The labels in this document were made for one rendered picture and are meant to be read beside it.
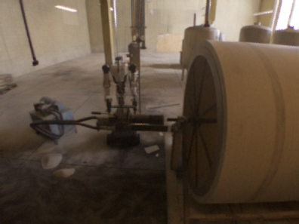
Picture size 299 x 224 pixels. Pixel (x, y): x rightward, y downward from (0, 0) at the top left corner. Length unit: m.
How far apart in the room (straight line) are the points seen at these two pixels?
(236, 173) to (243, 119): 0.35
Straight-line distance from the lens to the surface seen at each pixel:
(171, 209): 1.85
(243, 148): 1.08
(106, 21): 10.49
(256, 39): 7.02
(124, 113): 1.67
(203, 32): 5.98
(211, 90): 2.56
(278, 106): 1.20
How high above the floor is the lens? 1.78
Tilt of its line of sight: 27 degrees down
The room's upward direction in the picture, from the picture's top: straight up
